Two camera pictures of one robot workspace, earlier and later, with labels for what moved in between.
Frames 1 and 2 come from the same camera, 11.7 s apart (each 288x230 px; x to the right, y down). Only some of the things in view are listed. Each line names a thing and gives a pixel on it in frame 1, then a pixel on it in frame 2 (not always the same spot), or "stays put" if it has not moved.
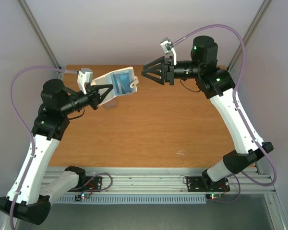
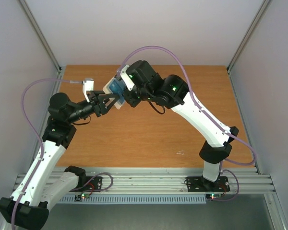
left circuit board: x=79 y=197 stays put
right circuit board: x=213 y=196 stays put
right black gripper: x=169 y=72 to x=130 y=96
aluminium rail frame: x=250 y=180 stays put
